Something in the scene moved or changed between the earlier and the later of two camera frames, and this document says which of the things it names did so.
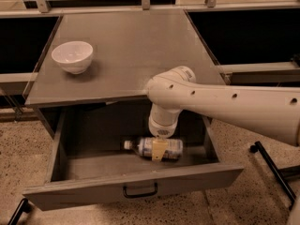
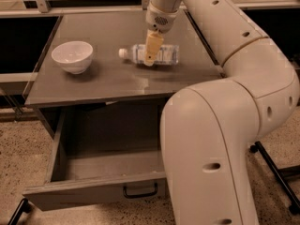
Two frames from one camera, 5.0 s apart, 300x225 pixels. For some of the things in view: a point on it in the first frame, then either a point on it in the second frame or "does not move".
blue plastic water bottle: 173,149 -> 168,54
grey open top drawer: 89,165 does not move
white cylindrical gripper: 161,129 -> 159,20
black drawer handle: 130,195 does not move
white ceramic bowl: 74,56 does not move
